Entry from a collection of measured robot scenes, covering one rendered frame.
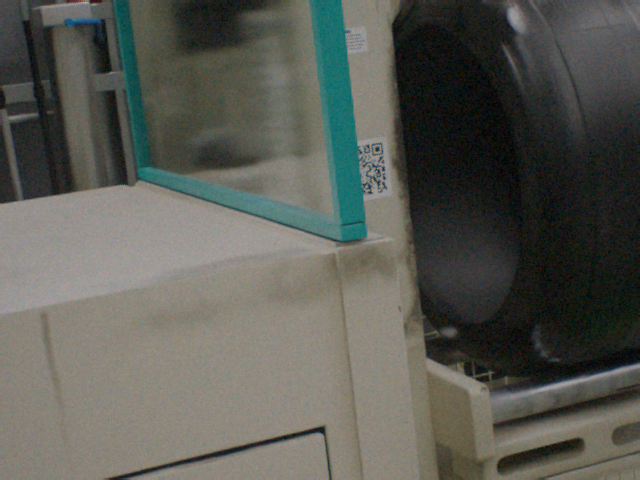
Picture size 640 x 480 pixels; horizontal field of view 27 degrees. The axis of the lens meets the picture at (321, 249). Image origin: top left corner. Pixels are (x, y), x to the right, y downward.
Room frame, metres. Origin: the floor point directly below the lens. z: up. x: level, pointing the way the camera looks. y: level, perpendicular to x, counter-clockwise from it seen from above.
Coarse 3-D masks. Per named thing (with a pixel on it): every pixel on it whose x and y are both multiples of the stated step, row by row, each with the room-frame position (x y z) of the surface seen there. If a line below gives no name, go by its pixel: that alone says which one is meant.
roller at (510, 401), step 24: (624, 360) 1.67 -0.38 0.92; (504, 384) 1.62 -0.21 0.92; (528, 384) 1.62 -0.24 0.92; (552, 384) 1.62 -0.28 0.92; (576, 384) 1.63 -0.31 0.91; (600, 384) 1.64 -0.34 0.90; (624, 384) 1.65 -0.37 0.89; (504, 408) 1.59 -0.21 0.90; (528, 408) 1.60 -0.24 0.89; (552, 408) 1.62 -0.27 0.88
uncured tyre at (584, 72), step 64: (448, 0) 1.71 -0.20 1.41; (512, 0) 1.62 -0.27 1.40; (576, 0) 1.61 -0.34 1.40; (448, 64) 2.02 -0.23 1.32; (512, 64) 1.57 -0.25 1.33; (576, 64) 1.54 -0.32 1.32; (448, 128) 2.05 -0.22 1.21; (512, 128) 1.57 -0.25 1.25; (576, 128) 1.51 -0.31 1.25; (448, 192) 2.04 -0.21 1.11; (512, 192) 2.07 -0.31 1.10; (576, 192) 1.51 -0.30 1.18; (448, 256) 1.99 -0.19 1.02; (512, 256) 2.02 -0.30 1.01; (576, 256) 1.52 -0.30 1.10; (448, 320) 1.78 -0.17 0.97; (512, 320) 1.62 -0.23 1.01; (576, 320) 1.55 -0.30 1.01
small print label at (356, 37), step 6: (348, 30) 1.62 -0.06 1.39; (354, 30) 1.62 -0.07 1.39; (360, 30) 1.62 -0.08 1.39; (348, 36) 1.62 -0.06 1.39; (354, 36) 1.62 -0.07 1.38; (360, 36) 1.62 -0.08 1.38; (348, 42) 1.62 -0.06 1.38; (354, 42) 1.62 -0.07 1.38; (360, 42) 1.62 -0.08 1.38; (366, 42) 1.62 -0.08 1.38; (348, 48) 1.61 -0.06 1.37; (354, 48) 1.62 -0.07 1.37; (360, 48) 1.62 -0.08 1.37; (366, 48) 1.62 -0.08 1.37
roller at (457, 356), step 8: (440, 336) 1.89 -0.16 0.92; (432, 344) 1.87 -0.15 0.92; (440, 344) 1.88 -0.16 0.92; (448, 344) 1.88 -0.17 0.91; (432, 352) 1.87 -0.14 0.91; (440, 352) 1.87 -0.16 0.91; (448, 352) 1.87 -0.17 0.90; (456, 352) 1.88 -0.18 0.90; (440, 360) 1.87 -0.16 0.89; (448, 360) 1.88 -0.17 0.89; (456, 360) 1.88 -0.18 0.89; (464, 360) 1.89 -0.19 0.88
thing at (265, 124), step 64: (128, 0) 1.34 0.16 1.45; (192, 0) 1.13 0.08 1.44; (256, 0) 0.98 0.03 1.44; (320, 0) 0.86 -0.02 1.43; (128, 64) 1.36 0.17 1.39; (192, 64) 1.16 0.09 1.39; (256, 64) 1.00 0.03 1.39; (320, 64) 0.86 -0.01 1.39; (192, 128) 1.18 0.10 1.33; (256, 128) 1.02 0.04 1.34; (320, 128) 0.89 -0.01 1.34; (192, 192) 1.18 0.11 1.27; (256, 192) 1.03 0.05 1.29; (320, 192) 0.90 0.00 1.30
